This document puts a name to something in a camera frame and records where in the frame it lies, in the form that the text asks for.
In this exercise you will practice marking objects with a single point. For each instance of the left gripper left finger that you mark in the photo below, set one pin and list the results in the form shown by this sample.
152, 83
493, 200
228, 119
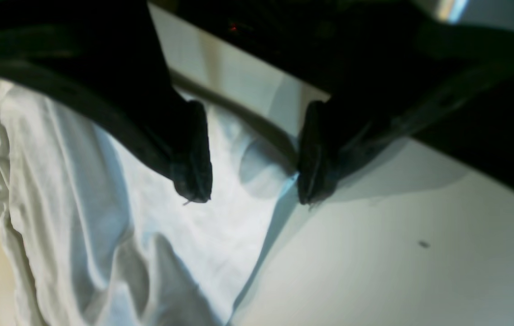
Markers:
103, 59

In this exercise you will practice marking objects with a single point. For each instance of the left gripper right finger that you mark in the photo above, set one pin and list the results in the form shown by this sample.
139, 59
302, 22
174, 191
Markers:
452, 86

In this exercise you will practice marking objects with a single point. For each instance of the white t-shirt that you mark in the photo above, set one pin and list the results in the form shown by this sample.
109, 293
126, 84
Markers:
95, 238

